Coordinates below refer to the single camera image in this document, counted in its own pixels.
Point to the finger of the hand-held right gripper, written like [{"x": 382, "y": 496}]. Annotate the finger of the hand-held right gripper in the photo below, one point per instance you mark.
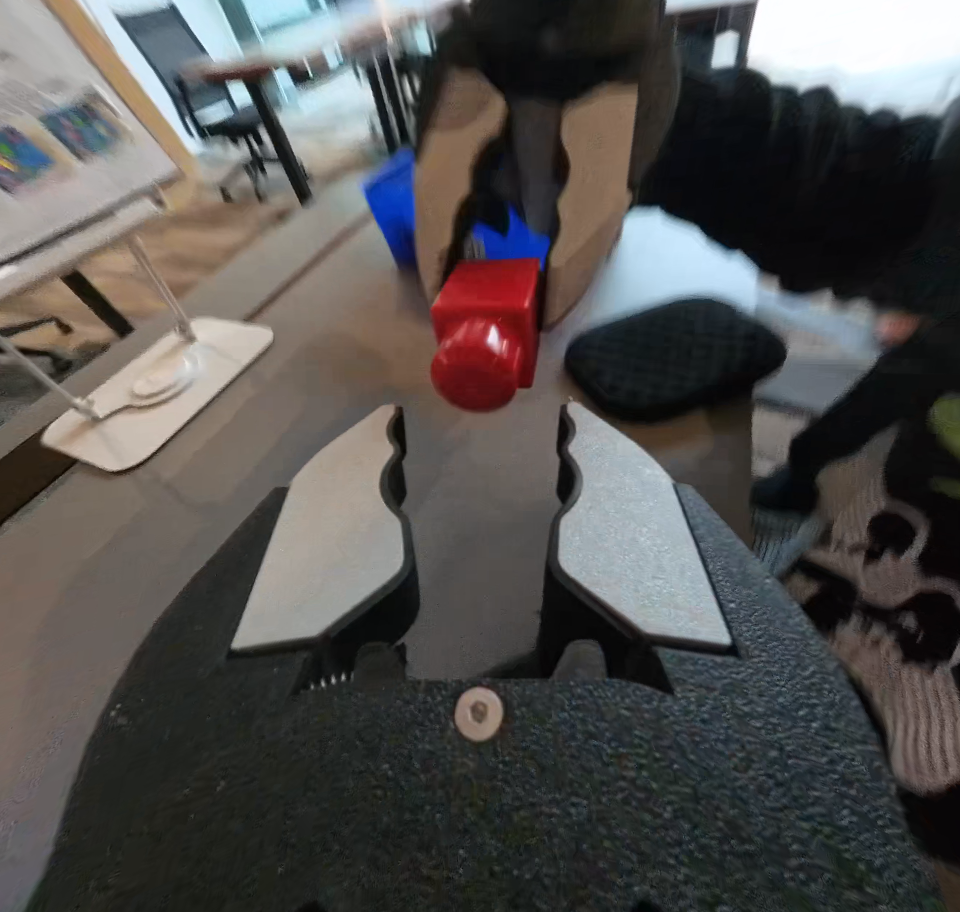
[
  {"x": 450, "y": 162},
  {"x": 600, "y": 177}
]

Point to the wood-top office desk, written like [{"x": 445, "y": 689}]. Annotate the wood-top office desk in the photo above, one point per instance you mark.
[{"x": 285, "y": 65}]

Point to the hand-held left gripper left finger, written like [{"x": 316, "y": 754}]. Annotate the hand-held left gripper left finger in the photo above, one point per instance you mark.
[{"x": 330, "y": 552}]

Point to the black-and-white patterned garment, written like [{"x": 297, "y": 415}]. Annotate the black-and-white patterned garment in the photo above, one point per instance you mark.
[{"x": 885, "y": 627}]

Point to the black printed hoodie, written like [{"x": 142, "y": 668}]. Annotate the black printed hoodie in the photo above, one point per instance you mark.
[{"x": 862, "y": 417}]

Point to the red single-stud mega block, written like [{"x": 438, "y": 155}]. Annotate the red single-stud mega block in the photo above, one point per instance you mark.
[{"x": 487, "y": 312}]

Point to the blue plastic bin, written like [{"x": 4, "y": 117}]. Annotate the blue plastic bin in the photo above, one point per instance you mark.
[{"x": 390, "y": 207}]

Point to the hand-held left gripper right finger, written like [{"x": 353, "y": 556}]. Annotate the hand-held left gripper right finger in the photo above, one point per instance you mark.
[{"x": 630, "y": 552}]

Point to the black honeycomb pad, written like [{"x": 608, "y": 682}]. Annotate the black honeycomb pad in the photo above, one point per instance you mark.
[{"x": 675, "y": 357}]

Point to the white tabletop display stand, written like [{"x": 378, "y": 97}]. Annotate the white tabletop display stand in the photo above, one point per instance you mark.
[{"x": 187, "y": 372}]

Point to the black office chair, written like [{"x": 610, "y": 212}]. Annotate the black office chair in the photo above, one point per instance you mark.
[{"x": 202, "y": 87}]

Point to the person's right forearm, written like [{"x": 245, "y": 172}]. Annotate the person's right forearm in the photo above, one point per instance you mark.
[{"x": 787, "y": 177}]

